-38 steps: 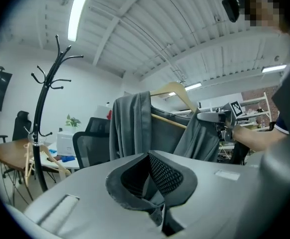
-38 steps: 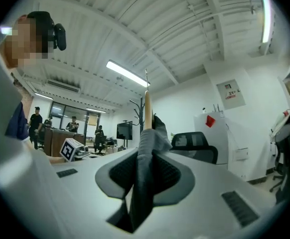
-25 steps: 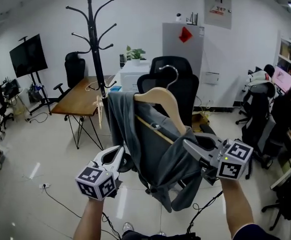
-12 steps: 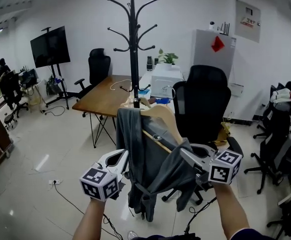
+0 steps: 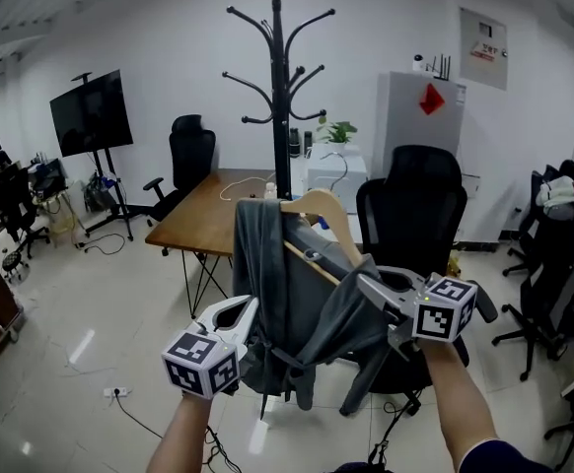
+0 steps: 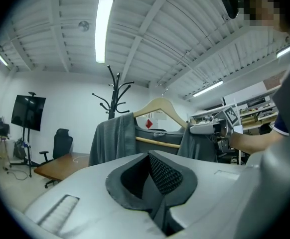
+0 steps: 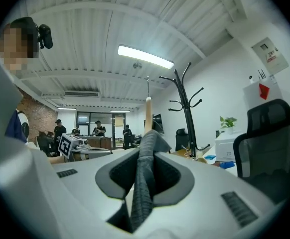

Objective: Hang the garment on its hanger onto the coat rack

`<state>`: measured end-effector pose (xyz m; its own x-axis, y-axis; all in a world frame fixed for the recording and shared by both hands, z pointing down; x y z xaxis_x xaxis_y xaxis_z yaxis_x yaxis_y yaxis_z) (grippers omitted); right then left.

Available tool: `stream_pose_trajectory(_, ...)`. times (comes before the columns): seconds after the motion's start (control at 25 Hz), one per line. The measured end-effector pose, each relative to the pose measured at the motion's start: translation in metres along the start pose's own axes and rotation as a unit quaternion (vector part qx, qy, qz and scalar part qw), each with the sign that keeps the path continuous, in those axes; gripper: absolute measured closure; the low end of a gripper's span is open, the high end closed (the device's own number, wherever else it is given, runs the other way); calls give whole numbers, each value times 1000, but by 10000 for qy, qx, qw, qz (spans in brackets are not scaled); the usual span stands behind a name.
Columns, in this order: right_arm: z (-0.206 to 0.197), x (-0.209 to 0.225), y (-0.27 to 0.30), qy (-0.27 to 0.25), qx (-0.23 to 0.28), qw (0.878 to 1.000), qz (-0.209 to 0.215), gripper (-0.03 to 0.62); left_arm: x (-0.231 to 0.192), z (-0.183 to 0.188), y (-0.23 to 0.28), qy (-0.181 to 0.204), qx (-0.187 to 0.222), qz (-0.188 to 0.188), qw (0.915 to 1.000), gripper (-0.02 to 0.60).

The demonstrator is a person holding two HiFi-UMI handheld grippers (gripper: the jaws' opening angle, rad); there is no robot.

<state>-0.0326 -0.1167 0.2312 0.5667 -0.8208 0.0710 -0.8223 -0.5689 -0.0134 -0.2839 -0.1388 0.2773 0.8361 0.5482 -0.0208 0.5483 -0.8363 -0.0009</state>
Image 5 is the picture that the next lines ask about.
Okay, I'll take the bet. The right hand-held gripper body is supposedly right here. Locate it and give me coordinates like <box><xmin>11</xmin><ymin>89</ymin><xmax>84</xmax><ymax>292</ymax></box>
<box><xmin>387</xmin><ymin>273</ymin><xmax>480</xmax><ymax>360</ymax></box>

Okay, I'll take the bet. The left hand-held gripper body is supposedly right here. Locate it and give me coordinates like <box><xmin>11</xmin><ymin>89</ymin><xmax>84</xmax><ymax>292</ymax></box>
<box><xmin>161</xmin><ymin>315</ymin><xmax>250</xmax><ymax>401</ymax></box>

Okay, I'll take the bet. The grey garment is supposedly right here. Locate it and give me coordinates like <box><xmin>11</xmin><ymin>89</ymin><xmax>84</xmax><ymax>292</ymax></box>
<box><xmin>231</xmin><ymin>197</ymin><xmax>393</xmax><ymax>421</ymax></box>

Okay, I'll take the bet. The wooden hanger with bar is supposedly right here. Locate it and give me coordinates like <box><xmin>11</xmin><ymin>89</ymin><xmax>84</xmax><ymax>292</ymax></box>
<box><xmin>279</xmin><ymin>151</ymin><xmax>368</xmax><ymax>288</ymax></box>

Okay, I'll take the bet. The person's right forearm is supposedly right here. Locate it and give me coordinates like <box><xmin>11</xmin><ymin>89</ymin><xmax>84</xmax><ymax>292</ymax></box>
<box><xmin>418</xmin><ymin>337</ymin><xmax>501</xmax><ymax>473</ymax></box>

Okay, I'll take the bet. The person's left forearm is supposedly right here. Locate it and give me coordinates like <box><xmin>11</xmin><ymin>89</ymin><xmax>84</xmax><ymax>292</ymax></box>
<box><xmin>146</xmin><ymin>390</ymin><xmax>215</xmax><ymax>473</ymax></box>

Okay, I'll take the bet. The black mesh office chair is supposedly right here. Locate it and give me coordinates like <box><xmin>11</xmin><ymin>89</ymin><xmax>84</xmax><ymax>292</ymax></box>
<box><xmin>502</xmin><ymin>164</ymin><xmax>574</xmax><ymax>315</ymax></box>
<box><xmin>142</xmin><ymin>113</ymin><xmax>218</xmax><ymax>227</ymax></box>
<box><xmin>0</xmin><ymin>165</ymin><xmax>52</xmax><ymax>261</ymax></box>
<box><xmin>335</xmin><ymin>144</ymin><xmax>499</xmax><ymax>417</ymax></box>

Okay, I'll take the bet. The brown wooden desk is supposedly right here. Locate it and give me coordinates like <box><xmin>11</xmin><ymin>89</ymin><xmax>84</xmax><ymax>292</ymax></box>
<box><xmin>144</xmin><ymin>168</ymin><xmax>321</xmax><ymax>325</ymax></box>

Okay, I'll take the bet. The black grey office chair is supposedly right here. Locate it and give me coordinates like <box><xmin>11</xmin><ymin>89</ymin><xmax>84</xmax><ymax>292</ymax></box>
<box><xmin>491</xmin><ymin>214</ymin><xmax>574</xmax><ymax>384</ymax></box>

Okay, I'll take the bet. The grey refrigerator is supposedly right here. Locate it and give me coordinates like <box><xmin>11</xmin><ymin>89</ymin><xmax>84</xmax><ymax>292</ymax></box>
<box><xmin>371</xmin><ymin>70</ymin><xmax>467</xmax><ymax>207</ymax></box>

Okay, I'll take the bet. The black television on stand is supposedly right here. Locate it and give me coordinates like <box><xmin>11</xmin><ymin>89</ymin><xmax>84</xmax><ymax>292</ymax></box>
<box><xmin>71</xmin><ymin>71</ymin><xmax>136</xmax><ymax>251</ymax></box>

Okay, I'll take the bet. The green potted plant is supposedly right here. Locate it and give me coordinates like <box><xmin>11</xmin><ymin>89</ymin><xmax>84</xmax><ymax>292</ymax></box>
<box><xmin>316</xmin><ymin>119</ymin><xmax>359</xmax><ymax>155</ymax></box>

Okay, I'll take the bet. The person's dark blue sleeve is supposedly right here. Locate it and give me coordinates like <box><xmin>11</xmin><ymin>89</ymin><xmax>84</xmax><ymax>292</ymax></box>
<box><xmin>457</xmin><ymin>438</ymin><xmax>555</xmax><ymax>473</ymax></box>

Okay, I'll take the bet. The black bag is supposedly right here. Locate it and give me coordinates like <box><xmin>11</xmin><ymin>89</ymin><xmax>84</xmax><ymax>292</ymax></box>
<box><xmin>84</xmin><ymin>172</ymin><xmax>121</xmax><ymax>214</ymax></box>

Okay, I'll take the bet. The white grey jacket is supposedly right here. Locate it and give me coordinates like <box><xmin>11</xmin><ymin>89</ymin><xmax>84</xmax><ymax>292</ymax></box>
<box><xmin>535</xmin><ymin>174</ymin><xmax>574</xmax><ymax>224</ymax></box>

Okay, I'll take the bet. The red paper decoration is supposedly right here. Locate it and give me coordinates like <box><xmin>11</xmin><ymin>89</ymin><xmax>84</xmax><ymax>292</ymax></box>
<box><xmin>418</xmin><ymin>82</ymin><xmax>447</xmax><ymax>117</ymax></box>

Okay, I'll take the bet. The black metal coat rack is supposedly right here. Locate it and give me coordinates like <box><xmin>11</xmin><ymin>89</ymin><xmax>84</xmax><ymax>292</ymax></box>
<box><xmin>221</xmin><ymin>0</ymin><xmax>337</xmax><ymax>204</ymax></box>

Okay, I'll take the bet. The black router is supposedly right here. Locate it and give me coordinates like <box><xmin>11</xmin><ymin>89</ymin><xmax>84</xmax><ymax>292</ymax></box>
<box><xmin>424</xmin><ymin>53</ymin><xmax>454</xmax><ymax>81</ymax></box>

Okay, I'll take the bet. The black stool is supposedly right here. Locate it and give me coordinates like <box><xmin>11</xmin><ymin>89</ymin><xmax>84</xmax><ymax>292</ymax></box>
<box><xmin>1</xmin><ymin>246</ymin><xmax>32</xmax><ymax>286</ymax></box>

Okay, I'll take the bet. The small cluttered table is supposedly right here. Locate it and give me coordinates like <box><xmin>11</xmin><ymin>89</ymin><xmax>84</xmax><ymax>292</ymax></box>
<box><xmin>27</xmin><ymin>151</ymin><xmax>89</xmax><ymax>248</ymax></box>

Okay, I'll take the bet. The black power cable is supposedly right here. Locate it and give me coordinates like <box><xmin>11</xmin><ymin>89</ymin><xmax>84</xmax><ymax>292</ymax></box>
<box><xmin>111</xmin><ymin>394</ymin><xmax>166</xmax><ymax>439</ymax></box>

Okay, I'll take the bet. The white wall-mounted box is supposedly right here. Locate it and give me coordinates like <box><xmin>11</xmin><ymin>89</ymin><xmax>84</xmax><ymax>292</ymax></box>
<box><xmin>457</xmin><ymin>172</ymin><xmax>482</xmax><ymax>199</ymax></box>

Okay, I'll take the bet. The white cable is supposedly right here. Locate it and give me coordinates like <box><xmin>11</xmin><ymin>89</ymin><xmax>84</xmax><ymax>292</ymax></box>
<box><xmin>218</xmin><ymin>175</ymin><xmax>274</xmax><ymax>202</ymax></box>

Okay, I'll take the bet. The grey wall panel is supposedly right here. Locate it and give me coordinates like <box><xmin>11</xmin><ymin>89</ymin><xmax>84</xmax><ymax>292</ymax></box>
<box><xmin>458</xmin><ymin>6</ymin><xmax>510</xmax><ymax>92</ymax></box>

